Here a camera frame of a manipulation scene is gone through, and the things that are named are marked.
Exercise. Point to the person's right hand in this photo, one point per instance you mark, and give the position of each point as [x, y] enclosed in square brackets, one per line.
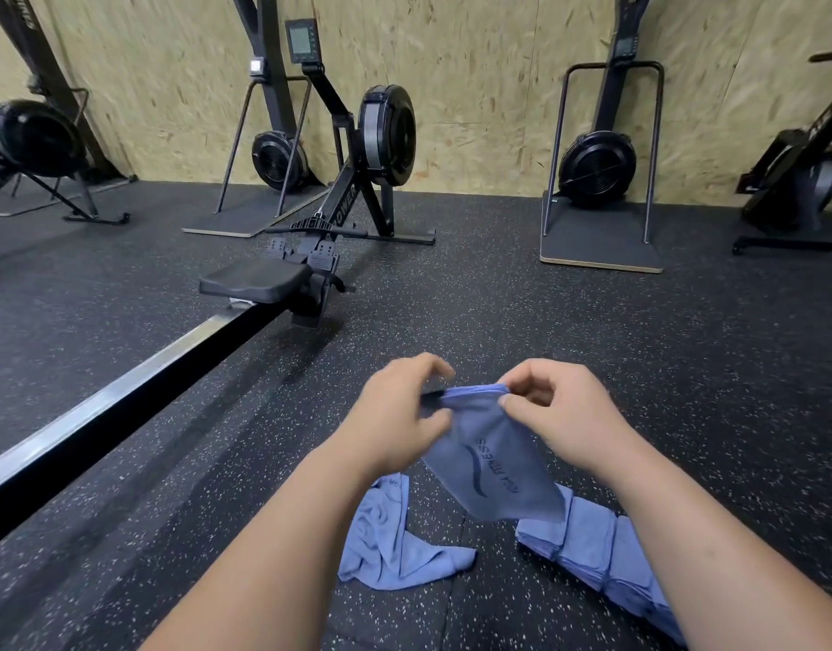
[579, 416]

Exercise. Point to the person's left hand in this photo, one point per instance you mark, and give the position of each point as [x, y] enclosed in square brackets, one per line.
[389, 424]

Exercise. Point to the blue towel pile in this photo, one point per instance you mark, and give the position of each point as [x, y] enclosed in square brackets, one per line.
[389, 549]

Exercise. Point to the person's right forearm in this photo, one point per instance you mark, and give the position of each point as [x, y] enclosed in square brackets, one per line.
[742, 563]

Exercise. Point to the person's left forearm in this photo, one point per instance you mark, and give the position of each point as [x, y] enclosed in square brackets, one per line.
[274, 569]

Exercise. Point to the black ski trainer wooden-edged platform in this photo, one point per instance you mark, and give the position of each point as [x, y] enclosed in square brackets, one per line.
[598, 169]

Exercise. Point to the black ski trainer grey platform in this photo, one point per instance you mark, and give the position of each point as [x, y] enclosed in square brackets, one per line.
[274, 158]

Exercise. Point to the black upright exercise machine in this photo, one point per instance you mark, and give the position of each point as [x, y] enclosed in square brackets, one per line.
[796, 183]

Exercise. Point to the black fan bike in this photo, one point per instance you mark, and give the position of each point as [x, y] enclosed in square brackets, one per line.
[30, 135]

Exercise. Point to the black rowing machine with rail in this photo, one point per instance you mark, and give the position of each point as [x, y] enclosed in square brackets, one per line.
[158, 366]

